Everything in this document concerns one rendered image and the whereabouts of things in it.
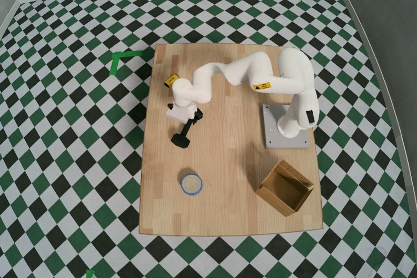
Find brown cardboard box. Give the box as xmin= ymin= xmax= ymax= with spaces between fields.
xmin=255 ymin=159 xmax=312 ymax=217

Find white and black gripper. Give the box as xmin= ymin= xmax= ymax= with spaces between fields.
xmin=167 ymin=101 xmax=203 ymax=125

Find beige round tin with blue bands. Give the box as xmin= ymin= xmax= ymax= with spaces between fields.
xmin=181 ymin=174 xmax=203 ymax=196

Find black hexagonal dumbbell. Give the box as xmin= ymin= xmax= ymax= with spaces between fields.
xmin=171 ymin=108 xmax=203 ymax=148

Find yellow pocket level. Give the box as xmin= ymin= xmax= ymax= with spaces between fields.
xmin=164 ymin=74 xmax=179 ymax=87

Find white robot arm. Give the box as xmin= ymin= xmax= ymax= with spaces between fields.
xmin=166 ymin=47 xmax=320 ymax=138

